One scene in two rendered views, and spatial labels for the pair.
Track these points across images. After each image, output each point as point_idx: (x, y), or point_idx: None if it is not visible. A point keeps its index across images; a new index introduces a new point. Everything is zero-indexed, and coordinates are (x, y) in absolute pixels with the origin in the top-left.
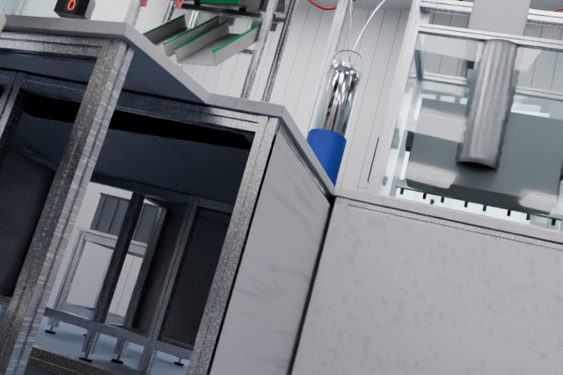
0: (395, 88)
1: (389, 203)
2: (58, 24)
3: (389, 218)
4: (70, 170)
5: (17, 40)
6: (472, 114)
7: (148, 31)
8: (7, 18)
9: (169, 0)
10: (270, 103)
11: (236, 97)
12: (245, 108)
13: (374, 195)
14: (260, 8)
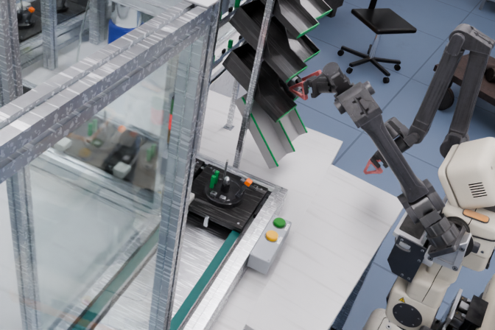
0: None
1: (216, 74)
2: (390, 229)
3: (216, 80)
4: (376, 255)
5: None
6: None
7: (267, 143)
8: (376, 250)
9: (261, 107)
10: (340, 145)
11: (335, 155)
12: (336, 155)
13: (212, 75)
14: None
